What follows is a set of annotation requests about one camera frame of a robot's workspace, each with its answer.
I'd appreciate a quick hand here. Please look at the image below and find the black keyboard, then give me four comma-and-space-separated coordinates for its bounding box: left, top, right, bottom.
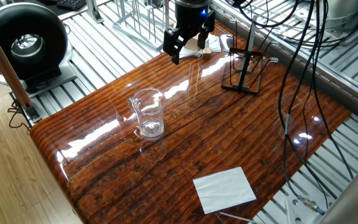
56, 0, 86, 11

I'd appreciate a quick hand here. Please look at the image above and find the white crumpled cloth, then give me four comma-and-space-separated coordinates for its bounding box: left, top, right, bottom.
178, 32, 223, 59

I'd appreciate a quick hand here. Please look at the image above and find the thin black loose cable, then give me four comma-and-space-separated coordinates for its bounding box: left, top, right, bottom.
7, 98, 32, 135

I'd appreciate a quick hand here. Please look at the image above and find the aluminium profile post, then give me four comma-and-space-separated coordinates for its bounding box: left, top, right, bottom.
85, 0, 104, 24

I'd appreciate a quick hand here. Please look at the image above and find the black metal cup rack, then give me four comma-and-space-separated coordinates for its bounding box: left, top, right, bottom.
221, 15, 279, 95

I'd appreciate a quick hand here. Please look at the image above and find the aluminium frame bar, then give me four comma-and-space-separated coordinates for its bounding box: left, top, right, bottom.
0, 14, 42, 124

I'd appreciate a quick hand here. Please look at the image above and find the black cable bundle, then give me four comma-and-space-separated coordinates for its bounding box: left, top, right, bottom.
225, 0, 357, 215

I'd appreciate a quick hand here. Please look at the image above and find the white paper sheet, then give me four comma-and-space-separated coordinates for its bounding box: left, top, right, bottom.
192, 166, 257, 215

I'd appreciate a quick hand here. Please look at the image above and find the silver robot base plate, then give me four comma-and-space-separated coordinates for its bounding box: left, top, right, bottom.
286, 195, 332, 224

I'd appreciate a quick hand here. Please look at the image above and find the black round duct fan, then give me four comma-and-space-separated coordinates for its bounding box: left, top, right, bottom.
0, 2, 78, 94

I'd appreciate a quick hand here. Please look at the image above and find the clear plastic cup with handle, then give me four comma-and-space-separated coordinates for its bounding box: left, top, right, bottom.
126, 88, 167, 141

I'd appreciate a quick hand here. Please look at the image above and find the silver metal pedestal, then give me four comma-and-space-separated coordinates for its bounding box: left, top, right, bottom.
303, 0, 358, 44

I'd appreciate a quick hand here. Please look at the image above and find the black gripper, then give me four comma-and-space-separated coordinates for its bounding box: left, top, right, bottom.
162, 0, 216, 65

